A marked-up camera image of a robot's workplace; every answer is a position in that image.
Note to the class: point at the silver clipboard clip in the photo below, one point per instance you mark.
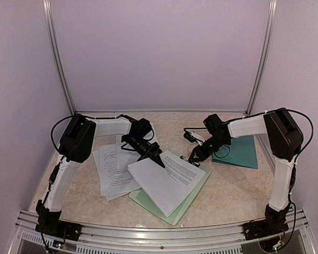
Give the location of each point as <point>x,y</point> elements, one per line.
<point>185,158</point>

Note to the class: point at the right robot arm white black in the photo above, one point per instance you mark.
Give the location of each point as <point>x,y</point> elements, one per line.
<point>285,139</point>

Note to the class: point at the front aluminium rail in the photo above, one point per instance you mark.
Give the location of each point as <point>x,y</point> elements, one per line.
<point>227,238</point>

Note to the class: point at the paper sheets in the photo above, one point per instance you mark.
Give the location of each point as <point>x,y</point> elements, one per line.
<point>114,181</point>

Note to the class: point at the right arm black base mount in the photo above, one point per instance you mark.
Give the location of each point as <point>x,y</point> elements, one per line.
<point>274,222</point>

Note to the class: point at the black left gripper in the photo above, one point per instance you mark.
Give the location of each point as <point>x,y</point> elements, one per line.
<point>152,153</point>

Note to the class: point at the dark teal folder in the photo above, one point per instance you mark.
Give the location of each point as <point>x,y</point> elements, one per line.
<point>241,152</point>

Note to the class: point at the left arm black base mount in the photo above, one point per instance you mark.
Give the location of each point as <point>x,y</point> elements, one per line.
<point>49,223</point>

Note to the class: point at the aluminium frame post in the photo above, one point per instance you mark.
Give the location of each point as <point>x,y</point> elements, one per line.
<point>47,9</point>
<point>263,55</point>

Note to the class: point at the right aluminium frame post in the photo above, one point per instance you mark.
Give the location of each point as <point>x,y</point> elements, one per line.
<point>263,55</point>

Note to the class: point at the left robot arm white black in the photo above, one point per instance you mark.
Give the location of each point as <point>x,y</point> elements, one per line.
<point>74,148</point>

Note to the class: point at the printed paper sheet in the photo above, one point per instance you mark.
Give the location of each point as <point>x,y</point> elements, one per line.
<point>166,186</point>
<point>151,136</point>

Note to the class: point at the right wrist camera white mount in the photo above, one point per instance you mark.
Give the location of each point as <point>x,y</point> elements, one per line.
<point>193,137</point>

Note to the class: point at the left aluminium frame post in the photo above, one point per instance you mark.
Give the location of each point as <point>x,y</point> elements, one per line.
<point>47,9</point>

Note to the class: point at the light green clipboard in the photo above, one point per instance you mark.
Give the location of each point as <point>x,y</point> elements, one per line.
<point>141,198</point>

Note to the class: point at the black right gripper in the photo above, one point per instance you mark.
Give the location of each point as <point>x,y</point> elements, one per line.
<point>201,154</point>

